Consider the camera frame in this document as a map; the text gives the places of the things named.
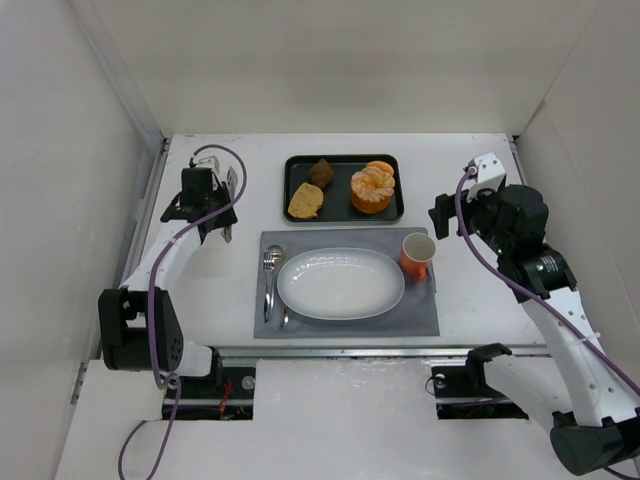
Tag silver fork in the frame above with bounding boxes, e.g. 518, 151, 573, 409
262, 248, 291, 330

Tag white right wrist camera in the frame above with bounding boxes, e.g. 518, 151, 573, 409
468, 152, 506, 191

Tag large sugared orange bun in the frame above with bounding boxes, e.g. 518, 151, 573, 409
350, 166, 395, 215

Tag grey cloth placemat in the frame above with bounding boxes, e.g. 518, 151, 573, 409
254, 227, 440, 339

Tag yellow bread slice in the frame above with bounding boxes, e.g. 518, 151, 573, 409
287, 183, 324, 220

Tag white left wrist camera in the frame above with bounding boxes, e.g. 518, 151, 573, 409
189, 155, 220, 174

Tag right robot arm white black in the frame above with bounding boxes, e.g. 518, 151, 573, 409
429, 184, 639, 476

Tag metal serving tongs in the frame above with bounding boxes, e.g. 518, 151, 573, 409
220, 166, 238, 243

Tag white oval plate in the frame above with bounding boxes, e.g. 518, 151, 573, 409
276, 247, 405, 321

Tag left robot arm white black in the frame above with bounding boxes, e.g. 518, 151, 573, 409
98, 167, 238, 377

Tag metal rail table front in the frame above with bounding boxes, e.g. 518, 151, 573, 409
102, 342, 554, 360

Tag orange mug white inside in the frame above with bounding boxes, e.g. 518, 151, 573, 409
399, 232, 436, 283

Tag silver spoon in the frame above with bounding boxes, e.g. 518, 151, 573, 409
263, 245, 285, 323

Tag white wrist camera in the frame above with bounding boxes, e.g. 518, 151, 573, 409
468, 152, 506, 191
189, 155, 220, 174

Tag black rectangular tray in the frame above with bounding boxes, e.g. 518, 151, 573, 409
282, 154, 405, 223

